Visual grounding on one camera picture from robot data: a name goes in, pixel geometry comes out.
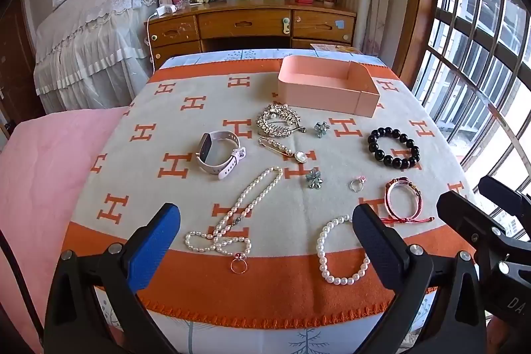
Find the wooden desk with drawers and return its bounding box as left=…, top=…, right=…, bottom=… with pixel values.
left=147, top=0, right=357, bottom=68

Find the white charger with cable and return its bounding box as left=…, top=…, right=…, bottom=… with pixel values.
left=143, top=4, right=178, bottom=71

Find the red stone ring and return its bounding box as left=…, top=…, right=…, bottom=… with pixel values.
left=230, top=252, right=250, bottom=274

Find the pearl pendant pin brooch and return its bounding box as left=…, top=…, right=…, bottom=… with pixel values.
left=258, top=136, right=310, bottom=165

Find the pink smartwatch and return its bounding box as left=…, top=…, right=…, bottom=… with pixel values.
left=196, top=130, right=247, bottom=181

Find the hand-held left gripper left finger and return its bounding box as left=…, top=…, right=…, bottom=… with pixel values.
left=43, top=202, right=182, bottom=354

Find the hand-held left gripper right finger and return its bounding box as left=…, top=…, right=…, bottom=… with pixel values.
left=351, top=202, right=487, bottom=354

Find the long pearl necklace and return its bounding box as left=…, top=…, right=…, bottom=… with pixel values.
left=185, top=166, right=284, bottom=257

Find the pink jewelry box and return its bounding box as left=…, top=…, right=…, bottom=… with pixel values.
left=277, top=55, right=381, bottom=117

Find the orange patterned blanket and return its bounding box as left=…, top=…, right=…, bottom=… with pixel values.
left=62, top=57, right=478, bottom=332

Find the tree print bedsheet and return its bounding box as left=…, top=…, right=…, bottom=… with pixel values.
left=93, top=47, right=440, bottom=354

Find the bread cover book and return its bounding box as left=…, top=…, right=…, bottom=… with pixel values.
left=310, top=42, right=354, bottom=52

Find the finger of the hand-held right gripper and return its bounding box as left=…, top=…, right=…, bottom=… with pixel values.
left=477, top=176, right=531, bottom=223
left=435, top=190, right=531, bottom=280

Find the black bead bracelet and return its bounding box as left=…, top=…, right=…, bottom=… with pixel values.
left=367, top=127, right=422, bottom=171

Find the window with metal grille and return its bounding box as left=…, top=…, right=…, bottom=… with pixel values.
left=411, top=0, right=531, bottom=239

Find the white pearl bracelet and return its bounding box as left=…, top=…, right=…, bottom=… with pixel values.
left=316, top=214, right=371, bottom=287

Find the pink red cord bracelet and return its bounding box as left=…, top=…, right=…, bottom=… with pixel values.
left=381, top=177, right=435, bottom=224

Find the wooden door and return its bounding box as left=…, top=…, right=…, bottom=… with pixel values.
left=0, top=0, right=47, bottom=139

